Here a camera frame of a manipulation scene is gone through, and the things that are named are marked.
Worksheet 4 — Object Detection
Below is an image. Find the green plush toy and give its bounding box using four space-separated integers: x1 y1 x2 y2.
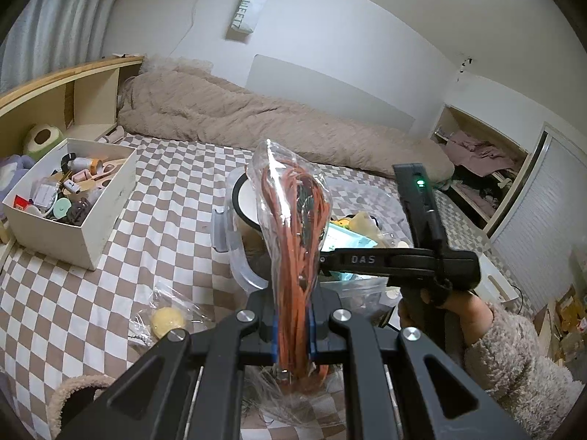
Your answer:
23 123 66 157

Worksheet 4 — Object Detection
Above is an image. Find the person's right hand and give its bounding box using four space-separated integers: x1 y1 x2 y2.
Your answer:
447 291 495 353

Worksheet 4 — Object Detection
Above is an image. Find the pink clothes pile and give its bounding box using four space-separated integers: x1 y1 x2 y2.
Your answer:
442 131 519 176

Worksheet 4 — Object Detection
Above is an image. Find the person's right forearm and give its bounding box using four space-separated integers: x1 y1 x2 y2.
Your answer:
461 307 575 428

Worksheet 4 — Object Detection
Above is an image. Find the yellow toy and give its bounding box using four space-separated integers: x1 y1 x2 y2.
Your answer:
331 213 381 237

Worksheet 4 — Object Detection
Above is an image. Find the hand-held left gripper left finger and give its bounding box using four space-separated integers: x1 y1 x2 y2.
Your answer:
57 291 280 440

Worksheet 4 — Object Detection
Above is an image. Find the wooden headboard shelf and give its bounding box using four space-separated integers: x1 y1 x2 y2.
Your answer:
0 55 146 166

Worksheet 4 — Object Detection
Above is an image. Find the beige fluffy comforter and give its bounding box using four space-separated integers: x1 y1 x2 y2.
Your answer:
117 57 455 180

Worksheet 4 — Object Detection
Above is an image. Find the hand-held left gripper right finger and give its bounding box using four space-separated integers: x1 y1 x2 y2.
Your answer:
307 291 528 440

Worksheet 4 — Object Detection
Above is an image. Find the white slatted door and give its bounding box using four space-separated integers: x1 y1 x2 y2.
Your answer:
490 124 587 287

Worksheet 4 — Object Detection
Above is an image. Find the grey curtain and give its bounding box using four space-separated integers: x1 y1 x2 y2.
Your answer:
0 0 123 95

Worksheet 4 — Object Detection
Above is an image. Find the white storage box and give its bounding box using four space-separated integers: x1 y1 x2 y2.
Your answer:
476 256 524 304

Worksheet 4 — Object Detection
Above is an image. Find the white cardboard box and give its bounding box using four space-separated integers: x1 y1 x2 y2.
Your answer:
2 137 138 271

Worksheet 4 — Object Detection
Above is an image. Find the brown checkered bed sheet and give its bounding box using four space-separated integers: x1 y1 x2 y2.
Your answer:
0 135 542 440

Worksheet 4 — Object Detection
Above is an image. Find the yellow ball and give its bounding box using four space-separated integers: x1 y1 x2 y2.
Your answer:
127 283 217 347

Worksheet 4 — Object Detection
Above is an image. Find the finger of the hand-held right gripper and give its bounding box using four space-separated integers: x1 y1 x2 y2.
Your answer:
318 247 405 280

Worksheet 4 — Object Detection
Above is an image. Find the pile of small trinkets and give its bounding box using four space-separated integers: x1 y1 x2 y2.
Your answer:
14 151 129 227

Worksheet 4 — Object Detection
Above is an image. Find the open wardrobe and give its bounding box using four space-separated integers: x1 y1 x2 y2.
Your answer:
430 104 535 235

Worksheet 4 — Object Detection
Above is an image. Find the hanging white paper bag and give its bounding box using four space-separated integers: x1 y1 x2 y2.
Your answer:
225 0 273 42

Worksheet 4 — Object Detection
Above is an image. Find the clear bag of orange cords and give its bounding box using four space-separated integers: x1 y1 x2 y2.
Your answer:
245 139 339 425

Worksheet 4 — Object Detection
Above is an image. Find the beige fuzzy slipper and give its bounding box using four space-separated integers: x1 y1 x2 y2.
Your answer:
46 373 121 440

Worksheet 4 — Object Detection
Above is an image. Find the clear plastic container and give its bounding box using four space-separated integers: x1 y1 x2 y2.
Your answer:
211 165 413 331

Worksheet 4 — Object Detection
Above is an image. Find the blue wet wipes packet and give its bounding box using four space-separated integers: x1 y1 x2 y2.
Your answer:
328 227 383 281

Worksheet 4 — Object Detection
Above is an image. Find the purple plush toy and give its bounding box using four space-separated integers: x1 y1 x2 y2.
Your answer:
0 153 36 203

